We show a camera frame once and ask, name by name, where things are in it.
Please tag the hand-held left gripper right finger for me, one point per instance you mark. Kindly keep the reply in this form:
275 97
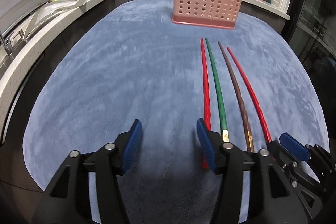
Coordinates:
206 145

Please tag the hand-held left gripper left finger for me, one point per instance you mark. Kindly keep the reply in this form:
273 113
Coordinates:
132 142

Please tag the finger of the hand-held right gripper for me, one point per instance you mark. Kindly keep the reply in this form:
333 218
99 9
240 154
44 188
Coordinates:
292 146
281 154

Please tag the red chopstick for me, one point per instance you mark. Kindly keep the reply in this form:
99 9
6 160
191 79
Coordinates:
249 92
205 87

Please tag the green chopstick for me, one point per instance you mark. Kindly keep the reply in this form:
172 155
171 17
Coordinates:
216 82

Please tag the brown chopstick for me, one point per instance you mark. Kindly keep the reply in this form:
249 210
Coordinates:
235 87

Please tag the blue plush mat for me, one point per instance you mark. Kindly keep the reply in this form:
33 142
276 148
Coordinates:
118 69

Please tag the glass sliding door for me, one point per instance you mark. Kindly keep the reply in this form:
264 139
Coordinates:
315 29

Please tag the clear plastic sheet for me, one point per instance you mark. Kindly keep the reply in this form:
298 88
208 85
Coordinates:
57 7

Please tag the chrome faucet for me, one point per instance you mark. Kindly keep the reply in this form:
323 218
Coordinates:
5 43

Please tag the white window blind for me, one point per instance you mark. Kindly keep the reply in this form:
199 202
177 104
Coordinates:
23 1

